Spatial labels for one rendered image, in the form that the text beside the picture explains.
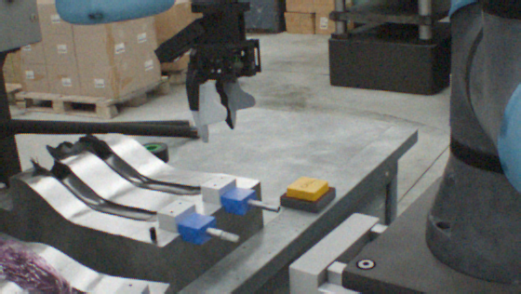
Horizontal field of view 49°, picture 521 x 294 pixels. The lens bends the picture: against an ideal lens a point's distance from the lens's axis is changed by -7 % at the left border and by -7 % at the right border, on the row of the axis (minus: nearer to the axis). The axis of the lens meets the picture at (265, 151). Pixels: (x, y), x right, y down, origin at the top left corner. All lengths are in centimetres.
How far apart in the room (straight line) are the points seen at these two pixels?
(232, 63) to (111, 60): 396
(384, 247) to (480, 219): 10
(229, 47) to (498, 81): 58
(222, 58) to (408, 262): 48
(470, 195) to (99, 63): 452
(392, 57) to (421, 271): 444
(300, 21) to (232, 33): 696
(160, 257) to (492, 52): 65
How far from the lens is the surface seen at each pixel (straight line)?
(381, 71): 497
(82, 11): 34
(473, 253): 49
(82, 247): 103
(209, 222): 91
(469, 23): 46
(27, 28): 175
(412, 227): 57
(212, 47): 89
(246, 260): 100
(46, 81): 543
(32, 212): 112
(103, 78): 489
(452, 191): 51
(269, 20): 794
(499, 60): 34
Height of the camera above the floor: 130
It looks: 20 degrees down
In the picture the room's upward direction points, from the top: 4 degrees counter-clockwise
